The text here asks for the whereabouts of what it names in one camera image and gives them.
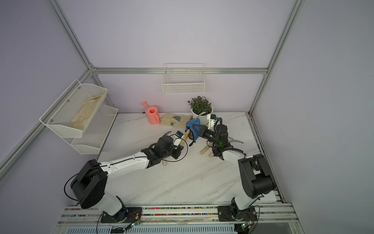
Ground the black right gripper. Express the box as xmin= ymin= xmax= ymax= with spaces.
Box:
xmin=193 ymin=124 xmax=220 ymax=146

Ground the blue microfibre rag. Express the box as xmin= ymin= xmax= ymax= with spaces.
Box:
xmin=185 ymin=118 xmax=201 ymax=147

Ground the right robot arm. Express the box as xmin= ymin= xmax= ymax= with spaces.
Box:
xmin=191 ymin=124 xmax=276 ymax=212

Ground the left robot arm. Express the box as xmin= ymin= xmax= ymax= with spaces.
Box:
xmin=67 ymin=131 xmax=184 ymax=216

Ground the potted green plant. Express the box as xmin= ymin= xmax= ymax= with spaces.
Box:
xmin=188 ymin=96 xmax=213 ymax=125

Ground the pink watering can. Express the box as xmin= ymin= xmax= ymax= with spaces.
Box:
xmin=141 ymin=101 xmax=160 ymax=125

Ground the lower white mesh shelf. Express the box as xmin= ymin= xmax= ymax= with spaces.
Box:
xmin=62 ymin=104 xmax=118 ymax=155

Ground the white mesh shelf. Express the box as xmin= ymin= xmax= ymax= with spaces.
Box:
xmin=40 ymin=80 xmax=108 ymax=138
xmin=62 ymin=104 xmax=118 ymax=155

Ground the beige glove in shelf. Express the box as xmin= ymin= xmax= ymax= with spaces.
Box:
xmin=69 ymin=95 xmax=103 ymax=130

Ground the upper white mesh shelf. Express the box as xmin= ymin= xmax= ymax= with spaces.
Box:
xmin=40 ymin=80 xmax=108 ymax=138

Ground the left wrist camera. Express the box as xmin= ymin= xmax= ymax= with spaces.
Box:
xmin=173 ymin=131 xmax=184 ymax=147

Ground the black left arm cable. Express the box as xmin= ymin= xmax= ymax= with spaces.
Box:
xmin=162 ymin=136 xmax=190 ymax=163

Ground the white wire wall basket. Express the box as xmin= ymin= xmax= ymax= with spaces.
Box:
xmin=162 ymin=63 xmax=206 ymax=95

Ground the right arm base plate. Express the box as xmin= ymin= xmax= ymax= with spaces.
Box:
xmin=217 ymin=206 xmax=258 ymax=222

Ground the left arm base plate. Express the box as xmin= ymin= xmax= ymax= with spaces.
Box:
xmin=100 ymin=207 xmax=142 ymax=223

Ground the aluminium front rail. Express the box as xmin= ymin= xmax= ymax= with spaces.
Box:
xmin=57 ymin=203 xmax=300 ymax=226

